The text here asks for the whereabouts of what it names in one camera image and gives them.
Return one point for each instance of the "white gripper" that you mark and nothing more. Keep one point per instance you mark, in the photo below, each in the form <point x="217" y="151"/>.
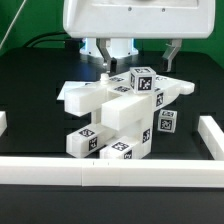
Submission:
<point x="141" y="19"/>

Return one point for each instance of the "white tagged cube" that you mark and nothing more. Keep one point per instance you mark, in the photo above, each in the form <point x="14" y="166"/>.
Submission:
<point x="142" y="80"/>
<point x="167" y="121"/>

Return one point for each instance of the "white chair back frame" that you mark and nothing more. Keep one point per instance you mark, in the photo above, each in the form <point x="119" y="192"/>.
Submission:
<point x="83" y="100"/>

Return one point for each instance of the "white chair seat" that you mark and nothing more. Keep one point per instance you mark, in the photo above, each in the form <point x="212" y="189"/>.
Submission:
<point x="133" y="130"/>

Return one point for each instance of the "white marker base plate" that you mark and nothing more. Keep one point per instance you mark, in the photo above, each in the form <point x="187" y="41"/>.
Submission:
<point x="69" y="85"/>

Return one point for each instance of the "white U-shaped obstacle wall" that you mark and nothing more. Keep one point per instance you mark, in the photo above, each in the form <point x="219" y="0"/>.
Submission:
<point x="98" y="172"/>

